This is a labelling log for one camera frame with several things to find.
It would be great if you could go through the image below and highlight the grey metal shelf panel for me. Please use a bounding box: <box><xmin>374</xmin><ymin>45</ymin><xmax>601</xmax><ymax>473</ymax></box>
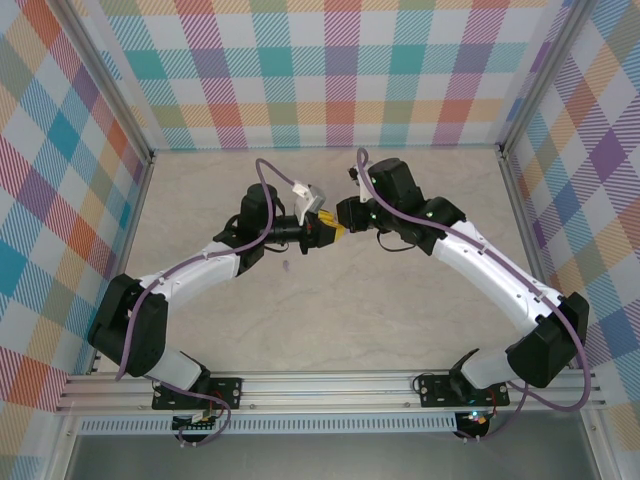
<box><xmin>64</xmin><ymin>432</ymin><xmax>601</xmax><ymax>480</ymax></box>

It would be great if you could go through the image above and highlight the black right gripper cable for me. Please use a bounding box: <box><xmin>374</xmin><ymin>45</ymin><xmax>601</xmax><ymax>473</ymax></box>
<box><xmin>377</xmin><ymin>230</ymin><xmax>417</xmax><ymax>254</ymax></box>

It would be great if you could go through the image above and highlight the aluminium left side rail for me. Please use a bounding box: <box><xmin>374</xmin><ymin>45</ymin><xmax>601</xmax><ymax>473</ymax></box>
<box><xmin>85</xmin><ymin>152</ymin><xmax>157</xmax><ymax>377</ymax></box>

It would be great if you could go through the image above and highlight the aluminium right side rail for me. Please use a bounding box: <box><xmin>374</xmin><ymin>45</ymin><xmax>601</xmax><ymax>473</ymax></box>
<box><xmin>498</xmin><ymin>149</ymin><xmax>571</xmax><ymax>371</ymax></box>

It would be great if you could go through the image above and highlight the aluminium mounting rail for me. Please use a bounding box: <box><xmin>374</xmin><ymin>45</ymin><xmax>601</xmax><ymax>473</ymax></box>
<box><xmin>54</xmin><ymin>368</ymin><xmax>607</xmax><ymax>414</ymax></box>

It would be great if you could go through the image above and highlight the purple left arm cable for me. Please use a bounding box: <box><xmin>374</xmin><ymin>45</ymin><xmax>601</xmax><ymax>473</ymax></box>
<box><xmin>115</xmin><ymin>158</ymin><xmax>301</xmax><ymax>448</ymax></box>

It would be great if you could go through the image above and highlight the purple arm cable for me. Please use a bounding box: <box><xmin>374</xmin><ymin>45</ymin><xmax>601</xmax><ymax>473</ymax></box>
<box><xmin>115</xmin><ymin>158</ymin><xmax>301</xmax><ymax>448</ymax></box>
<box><xmin>355</xmin><ymin>147</ymin><xmax>596</xmax><ymax>444</ymax></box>

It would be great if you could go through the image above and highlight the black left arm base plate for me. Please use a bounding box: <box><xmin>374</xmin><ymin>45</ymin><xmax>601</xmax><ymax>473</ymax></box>
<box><xmin>151</xmin><ymin>375</ymin><xmax>245</xmax><ymax>412</ymax></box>

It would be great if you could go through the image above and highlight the aluminium right frame post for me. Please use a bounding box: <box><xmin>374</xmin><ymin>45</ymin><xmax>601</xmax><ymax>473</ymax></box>
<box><xmin>497</xmin><ymin>0</ymin><xmax>597</xmax><ymax>160</ymax></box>

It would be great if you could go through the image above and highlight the aluminium frame post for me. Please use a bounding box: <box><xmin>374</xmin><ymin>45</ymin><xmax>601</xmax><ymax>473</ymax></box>
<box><xmin>47</xmin><ymin>0</ymin><xmax>156</xmax><ymax>169</ymax></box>
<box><xmin>497</xmin><ymin>0</ymin><xmax>597</xmax><ymax>160</ymax></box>

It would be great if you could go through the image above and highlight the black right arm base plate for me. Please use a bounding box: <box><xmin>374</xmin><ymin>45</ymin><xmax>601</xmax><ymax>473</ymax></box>
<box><xmin>417</xmin><ymin>373</ymin><xmax>511</xmax><ymax>409</ymax></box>

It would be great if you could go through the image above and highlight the slotted grey cable duct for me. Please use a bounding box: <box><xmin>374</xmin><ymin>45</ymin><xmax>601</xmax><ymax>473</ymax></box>
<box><xmin>78</xmin><ymin>412</ymin><xmax>459</xmax><ymax>435</ymax></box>

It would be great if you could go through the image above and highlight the aluminium left frame post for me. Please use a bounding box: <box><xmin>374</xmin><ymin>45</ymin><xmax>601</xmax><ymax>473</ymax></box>
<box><xmin>47</xmin><ymin>0</ymin><xmax>156</xmax><ymax>169</ymax></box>

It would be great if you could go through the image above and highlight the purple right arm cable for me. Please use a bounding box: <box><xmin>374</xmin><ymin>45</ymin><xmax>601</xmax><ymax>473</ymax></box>
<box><xmin>355</xmin><ymin>147</ymin><xmax>596</xmax><ymax>444</ymax></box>

